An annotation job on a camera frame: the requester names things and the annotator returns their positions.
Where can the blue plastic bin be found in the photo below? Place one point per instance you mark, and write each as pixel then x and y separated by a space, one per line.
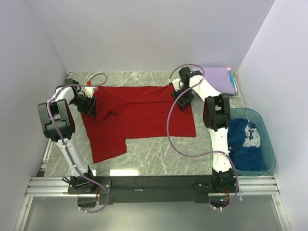
pixel 268 156

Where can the folded pink t shirt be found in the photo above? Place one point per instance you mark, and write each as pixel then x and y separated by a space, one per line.
pixel 234 76

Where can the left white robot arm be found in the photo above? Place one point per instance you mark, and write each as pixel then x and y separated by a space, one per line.
pixel 59 126

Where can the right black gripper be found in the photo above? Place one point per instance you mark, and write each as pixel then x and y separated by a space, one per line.
pixel 187 100

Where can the red t shirt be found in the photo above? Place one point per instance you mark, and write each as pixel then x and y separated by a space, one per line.
pixel 133 113

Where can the folded purple t shirt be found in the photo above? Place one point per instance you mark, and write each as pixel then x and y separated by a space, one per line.
pixel 217 78

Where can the black base beam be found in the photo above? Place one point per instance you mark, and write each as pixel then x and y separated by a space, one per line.
pixel 146 189

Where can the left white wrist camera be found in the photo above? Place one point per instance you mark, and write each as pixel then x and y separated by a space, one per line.
pixel 89 89

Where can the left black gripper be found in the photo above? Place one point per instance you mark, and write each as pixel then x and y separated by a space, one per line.
pixel 89 109

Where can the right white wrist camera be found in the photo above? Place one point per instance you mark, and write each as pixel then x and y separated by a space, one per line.
pixel 176 83

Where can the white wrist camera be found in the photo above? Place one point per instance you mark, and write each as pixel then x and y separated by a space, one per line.
pixel 176 83
pixel 89 89

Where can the folded light blue t shirt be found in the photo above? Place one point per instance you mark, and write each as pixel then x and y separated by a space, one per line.
pixel 232 79

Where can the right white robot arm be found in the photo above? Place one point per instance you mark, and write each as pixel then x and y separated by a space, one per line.
pixel 216 118

